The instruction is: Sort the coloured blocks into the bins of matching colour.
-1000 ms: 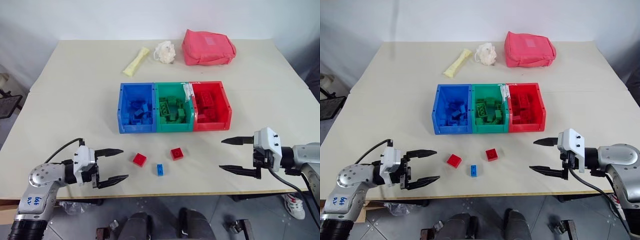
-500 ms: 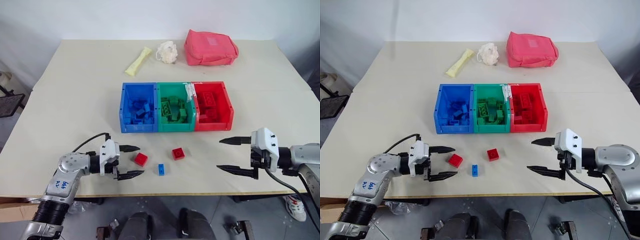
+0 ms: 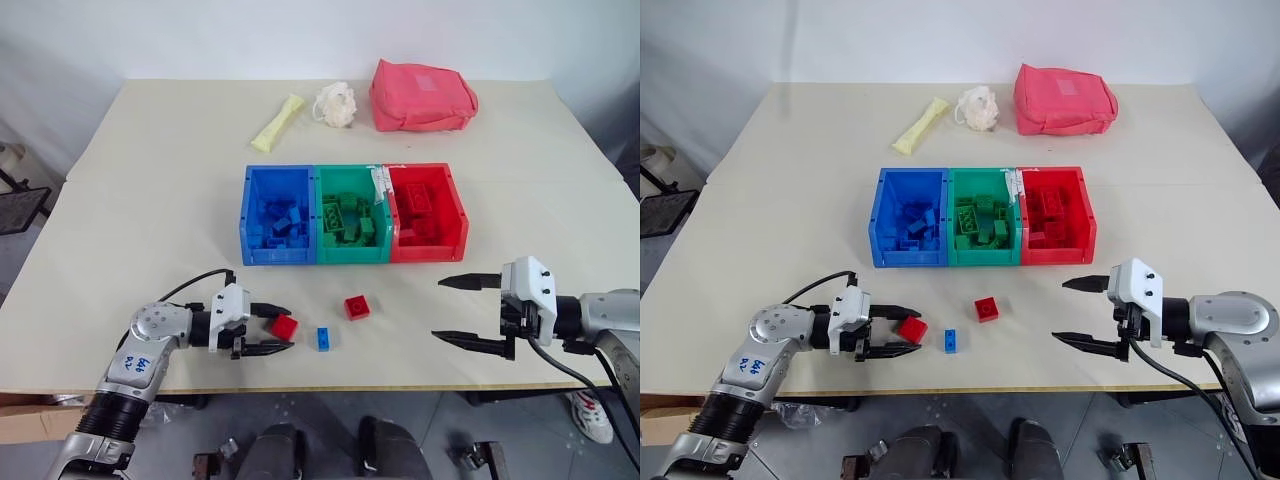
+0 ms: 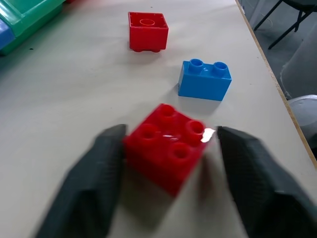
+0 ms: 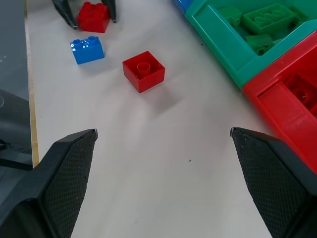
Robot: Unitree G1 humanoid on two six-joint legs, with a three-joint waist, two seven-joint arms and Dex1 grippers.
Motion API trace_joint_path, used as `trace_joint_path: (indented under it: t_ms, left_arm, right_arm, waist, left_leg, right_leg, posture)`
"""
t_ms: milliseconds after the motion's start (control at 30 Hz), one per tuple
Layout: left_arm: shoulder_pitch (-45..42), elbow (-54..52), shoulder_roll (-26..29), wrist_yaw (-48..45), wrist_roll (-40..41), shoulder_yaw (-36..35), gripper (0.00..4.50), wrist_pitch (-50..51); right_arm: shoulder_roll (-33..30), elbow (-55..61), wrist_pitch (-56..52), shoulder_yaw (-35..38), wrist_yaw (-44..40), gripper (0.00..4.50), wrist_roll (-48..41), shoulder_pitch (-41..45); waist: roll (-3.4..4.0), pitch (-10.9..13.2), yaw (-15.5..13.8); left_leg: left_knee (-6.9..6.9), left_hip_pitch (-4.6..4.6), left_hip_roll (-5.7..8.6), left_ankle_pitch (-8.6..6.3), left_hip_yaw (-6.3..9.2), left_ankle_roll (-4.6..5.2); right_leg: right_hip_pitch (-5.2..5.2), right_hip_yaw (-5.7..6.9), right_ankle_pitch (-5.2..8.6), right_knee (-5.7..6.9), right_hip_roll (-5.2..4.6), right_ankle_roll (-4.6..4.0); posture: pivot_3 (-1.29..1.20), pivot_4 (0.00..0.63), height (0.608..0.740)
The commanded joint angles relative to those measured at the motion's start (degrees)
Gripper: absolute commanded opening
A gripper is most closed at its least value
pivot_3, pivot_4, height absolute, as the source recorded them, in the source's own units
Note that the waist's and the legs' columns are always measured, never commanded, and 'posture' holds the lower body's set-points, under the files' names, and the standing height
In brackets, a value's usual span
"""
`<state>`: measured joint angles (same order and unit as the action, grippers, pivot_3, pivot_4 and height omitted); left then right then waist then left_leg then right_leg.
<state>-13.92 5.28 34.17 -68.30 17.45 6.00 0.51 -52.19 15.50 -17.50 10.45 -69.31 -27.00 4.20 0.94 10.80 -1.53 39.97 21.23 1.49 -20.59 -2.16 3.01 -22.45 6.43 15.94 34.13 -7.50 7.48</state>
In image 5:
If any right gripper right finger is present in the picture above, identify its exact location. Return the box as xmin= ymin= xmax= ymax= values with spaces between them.
xmin=229 ymin=127 xmax=317 ymax=238

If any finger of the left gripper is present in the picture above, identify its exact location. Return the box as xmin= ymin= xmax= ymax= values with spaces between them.
xmin=102 ymin=0 xmax=117 ymax=24
xmin=52 ymin=0 xmax=79 ymax=30

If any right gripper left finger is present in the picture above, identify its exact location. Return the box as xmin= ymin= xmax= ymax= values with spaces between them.
xmin=0 ymin=128 xmax=99 ymax=238

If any red block with studs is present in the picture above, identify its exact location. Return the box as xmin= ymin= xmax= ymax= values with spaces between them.
xmin=77 ymin=1 xmax=110 ymax=34

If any blue two-stud block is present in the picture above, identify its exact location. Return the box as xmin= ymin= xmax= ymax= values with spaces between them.
xmin=69 ymin=36 xmax=106 ymax=65

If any red plastic bin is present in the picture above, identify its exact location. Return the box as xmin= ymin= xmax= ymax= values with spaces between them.
xmin=242 ymin=29 xmax=317 ymax=175

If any red hollow square block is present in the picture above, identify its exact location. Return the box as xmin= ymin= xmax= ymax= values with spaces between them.
xmin=122 ymin=50 xmax=166 ymax=94

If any blue plastic bin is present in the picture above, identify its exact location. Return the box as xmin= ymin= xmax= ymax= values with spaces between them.
xmin=173 ymin=0 xmax=197 ymax=14

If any red block in bin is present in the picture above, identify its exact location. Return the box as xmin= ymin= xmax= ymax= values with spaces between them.
xmin=284 ymin=73 xmax=317 ymax=111

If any green plastic bin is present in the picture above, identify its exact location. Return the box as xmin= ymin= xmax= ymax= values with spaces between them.
xmin=185 ymin=0 xmax=317 ymax=90

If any small green block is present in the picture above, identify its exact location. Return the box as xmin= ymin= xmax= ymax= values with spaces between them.
xmin=218 ymin=5 xmax=244 ymax=26
xmin=245 ymin=34 xmax=273 ymax=56

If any large green hollow block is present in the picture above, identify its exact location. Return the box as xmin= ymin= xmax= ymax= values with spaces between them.
xmin=241 ymin=2 xmax=297 ymax=36

